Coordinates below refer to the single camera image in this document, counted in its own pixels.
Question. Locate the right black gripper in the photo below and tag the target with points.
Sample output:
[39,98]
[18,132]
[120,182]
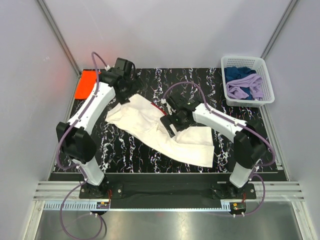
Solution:
[168,120]

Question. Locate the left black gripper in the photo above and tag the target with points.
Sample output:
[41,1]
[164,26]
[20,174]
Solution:
[124,98]

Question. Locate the white t shirt red print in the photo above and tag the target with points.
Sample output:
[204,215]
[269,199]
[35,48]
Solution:
[141,119]

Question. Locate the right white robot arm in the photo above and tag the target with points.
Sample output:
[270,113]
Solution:
[248,148]

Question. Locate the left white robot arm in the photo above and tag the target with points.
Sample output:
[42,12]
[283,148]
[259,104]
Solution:
[74,136]

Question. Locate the folded orange t shirt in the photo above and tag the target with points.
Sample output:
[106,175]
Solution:
[85,85]

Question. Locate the dark blue t shirt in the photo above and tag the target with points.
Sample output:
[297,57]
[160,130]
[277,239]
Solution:
[237,73]

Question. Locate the lilac t shirt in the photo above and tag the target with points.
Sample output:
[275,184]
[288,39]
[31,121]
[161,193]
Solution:
[255,85]

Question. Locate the white plastic laundry basket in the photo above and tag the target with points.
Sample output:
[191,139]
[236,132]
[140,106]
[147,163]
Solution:
[254,63]

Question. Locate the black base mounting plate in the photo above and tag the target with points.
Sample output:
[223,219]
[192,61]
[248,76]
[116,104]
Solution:
[172,187]

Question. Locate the slotted cable duct rail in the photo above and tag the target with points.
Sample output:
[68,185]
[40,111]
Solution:
[144,206]

